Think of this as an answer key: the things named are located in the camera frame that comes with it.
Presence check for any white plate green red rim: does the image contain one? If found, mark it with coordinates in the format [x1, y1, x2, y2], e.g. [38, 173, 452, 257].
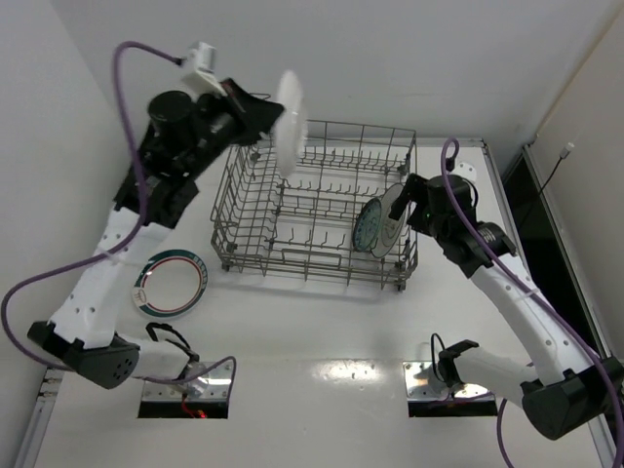
[273, 70, 308, 178]

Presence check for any white plate teal rim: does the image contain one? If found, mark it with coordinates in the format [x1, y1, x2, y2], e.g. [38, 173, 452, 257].
[131, 249, 209, 320]
[371, 183, 406, 258]

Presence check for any blue floral green plate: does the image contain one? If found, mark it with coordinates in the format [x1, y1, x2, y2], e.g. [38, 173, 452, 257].
[352, 197, 381, 253]

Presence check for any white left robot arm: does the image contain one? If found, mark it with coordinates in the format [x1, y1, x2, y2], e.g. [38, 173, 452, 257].
[27, 78, 286, 389]

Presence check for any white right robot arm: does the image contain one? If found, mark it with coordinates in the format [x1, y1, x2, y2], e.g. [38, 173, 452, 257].
[389, 174, 623, 440]

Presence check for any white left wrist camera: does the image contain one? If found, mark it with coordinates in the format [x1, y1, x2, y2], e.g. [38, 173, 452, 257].
[181, 41, 222, 95]

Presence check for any grey wire dish rack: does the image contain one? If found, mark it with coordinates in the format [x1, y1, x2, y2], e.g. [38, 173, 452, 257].
[211, 120, 418, 291]

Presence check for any black usb cable on wall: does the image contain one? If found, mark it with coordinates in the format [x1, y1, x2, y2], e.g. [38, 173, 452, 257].
[521, 141, 576, 230]

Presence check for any black cable at right base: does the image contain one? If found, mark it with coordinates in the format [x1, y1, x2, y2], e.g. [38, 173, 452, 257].
[429, 332, 480, 386]

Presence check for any black cable at base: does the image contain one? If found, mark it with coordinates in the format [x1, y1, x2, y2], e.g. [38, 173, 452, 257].
[429, 332, 480, 386]
[145, 321, 200, 365]

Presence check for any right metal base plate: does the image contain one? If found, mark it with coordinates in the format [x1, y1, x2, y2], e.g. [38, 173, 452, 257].
[403, 361, 495, 404]

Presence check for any metal base plate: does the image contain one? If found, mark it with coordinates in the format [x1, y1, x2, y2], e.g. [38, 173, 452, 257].
[141, 359, 236, 403]
[403, 361, 495, 404]

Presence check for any black cable at left base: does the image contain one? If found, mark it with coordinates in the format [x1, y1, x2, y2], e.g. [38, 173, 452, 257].
[145, 321, 200, 365]

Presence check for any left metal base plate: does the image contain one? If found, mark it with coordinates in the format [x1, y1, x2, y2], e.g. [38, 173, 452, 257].
[141, 359, 236, 403]

